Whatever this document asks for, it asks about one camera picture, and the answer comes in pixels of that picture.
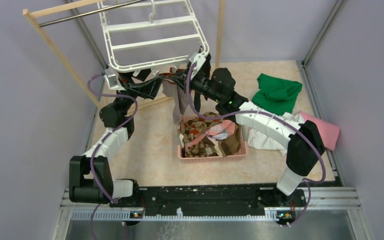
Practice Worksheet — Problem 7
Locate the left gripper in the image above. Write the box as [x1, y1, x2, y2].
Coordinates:
[113, 63, 165, 115]

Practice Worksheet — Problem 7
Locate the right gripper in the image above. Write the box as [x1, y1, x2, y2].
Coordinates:
[169, 68, 222, 104]

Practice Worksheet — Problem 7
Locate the grey orange striped sock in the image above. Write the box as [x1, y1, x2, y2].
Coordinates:
[175, 83, 189, 116]

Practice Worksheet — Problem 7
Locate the black sock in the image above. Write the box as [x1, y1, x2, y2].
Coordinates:
[198, 53, 212, 78]
[192, 91, 202, 113]

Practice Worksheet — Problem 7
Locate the white clip hanger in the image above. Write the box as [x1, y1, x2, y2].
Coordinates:
[97, 0, 210, 73]

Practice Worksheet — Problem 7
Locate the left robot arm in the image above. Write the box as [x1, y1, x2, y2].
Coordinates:
[68, 68, 165, 207]

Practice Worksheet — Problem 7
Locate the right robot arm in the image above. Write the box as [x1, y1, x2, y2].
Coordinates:
[169, 64, 327, 206]

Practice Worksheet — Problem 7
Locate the brown striped sock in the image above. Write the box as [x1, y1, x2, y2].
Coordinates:
[217, 124, 241, 157]

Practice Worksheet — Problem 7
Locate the pink plastic basket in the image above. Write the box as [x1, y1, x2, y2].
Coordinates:
[177, 116, 249, 163]

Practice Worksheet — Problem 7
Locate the white cloth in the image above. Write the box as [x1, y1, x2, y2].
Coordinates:
[247, 112, 305, 156]

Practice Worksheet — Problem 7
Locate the green cloth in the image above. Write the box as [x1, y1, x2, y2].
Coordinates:
[251, 73, 303, 116]

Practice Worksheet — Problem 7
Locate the metal rack rod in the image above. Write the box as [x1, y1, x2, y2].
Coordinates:
[38, 0, 145, 28]

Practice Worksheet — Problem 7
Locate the wooden drying rack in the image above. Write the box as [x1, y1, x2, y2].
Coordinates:
[22, 0, 210, 91]

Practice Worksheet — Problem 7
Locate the pink cloth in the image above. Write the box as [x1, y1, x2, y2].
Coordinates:
[299, 111, 340, 151]

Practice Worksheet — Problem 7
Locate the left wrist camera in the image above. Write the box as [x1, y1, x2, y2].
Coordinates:
[104, 68, 125, 91]

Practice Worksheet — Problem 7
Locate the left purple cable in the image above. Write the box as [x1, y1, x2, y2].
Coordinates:
[86, 72, 139, 240]

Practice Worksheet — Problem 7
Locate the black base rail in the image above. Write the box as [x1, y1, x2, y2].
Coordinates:
[109, 183, 307, 217]

